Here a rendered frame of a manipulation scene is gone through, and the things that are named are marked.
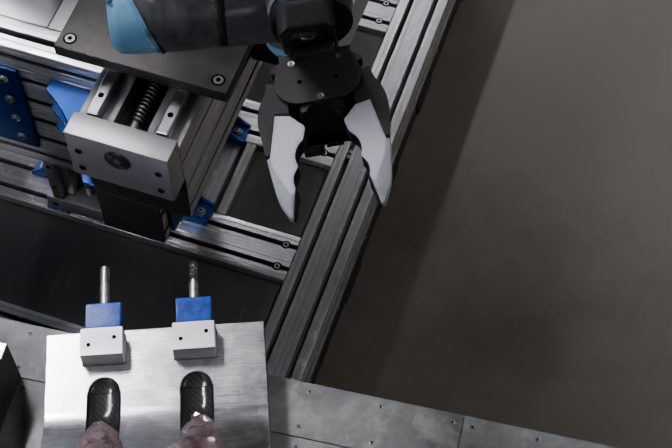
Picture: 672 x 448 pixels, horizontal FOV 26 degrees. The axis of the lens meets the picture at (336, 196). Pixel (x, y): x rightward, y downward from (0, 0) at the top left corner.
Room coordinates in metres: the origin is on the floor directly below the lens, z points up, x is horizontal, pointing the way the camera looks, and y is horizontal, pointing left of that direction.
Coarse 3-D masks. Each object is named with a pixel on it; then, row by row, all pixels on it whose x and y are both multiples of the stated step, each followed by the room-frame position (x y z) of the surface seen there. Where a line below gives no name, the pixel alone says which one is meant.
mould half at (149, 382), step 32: (64, 352) 0.76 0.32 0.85; (128, 352) 0.76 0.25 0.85; (160, 352) 0.76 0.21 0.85; (224, 352) 0.76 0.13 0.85; (256, 352) 0.76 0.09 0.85; (64, 384) 0.72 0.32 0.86; (128, 384) 0.72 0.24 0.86; (160, 384) 0.72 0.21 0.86; (224, 384) 0.72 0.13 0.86; (256, 384) 0.72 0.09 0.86; (64, 416) 0.67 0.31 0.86; (128, 416) 0.67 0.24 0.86; (160, 416) 0.67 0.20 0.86; (224, 416) 0.67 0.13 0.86; (256, 416) 0.67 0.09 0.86
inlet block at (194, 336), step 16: (192, 272) 0.86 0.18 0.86; (192, 288) 0.84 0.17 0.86; (176, 304) 0.81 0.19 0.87; (192, 304) 0.81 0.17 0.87; (208, 304) 0.81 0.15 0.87; (176, 320) 0.79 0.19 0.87; (192, 320) 0.79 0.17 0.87; (208, 320) 0.79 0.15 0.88; (176, 336) 0.76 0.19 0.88; (192, 336) 0.76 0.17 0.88; (208, 336) 0.76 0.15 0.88; (176, 352) 0.75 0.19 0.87; (192, 352) 0.75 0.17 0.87; (208, 352) 0.75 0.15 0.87
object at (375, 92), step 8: (368, 72) 0.71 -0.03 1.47; (368, 80) 0.70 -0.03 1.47; (376, 80) 0.70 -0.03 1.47; (360, 88) 0.70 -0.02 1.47; (368, 88) 0.70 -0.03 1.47; (376, 88) 0.70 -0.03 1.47; (352, 96) 0.69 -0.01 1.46; (360, 96) 0.69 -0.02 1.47; (368, 96) 0.69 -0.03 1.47; (376, 96) 0.69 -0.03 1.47; (384, 96) 0.69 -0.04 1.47; (376, 104) 0.68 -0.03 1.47; (384, 104) 0.68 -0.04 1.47; (376, 112) 0.67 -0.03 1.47; (384, 112) 0.67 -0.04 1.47; (384, 120) 0.66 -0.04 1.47; (384, 128) 0.66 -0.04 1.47
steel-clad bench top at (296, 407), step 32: (0, 320) 0.83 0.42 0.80; (32, 352) 0.78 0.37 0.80; (32, 384) 0.74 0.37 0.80; (288, 384) 0.74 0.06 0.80; (32, 416) 0.70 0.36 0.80; (288, 416) 0.70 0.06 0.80; (320, 416) 0.70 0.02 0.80; (352, 416) 0.70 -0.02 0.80; (384, 416) 0.70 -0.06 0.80; (416, 416) 0.70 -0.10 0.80; (448, 416) 0.70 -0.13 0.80
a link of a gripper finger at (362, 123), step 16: (352, 112) 0.67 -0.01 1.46; (368, 112) 0.67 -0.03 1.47; (352, 128) 0.66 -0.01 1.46; (368, 128) 0.66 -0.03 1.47; (368, 144) 0.64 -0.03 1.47; (384, 144) 0.64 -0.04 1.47; (368, 160) 0.63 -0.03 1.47; (384, 160) 0.63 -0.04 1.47; (384, 176) 0.61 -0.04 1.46; (384, 192) 0.60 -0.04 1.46
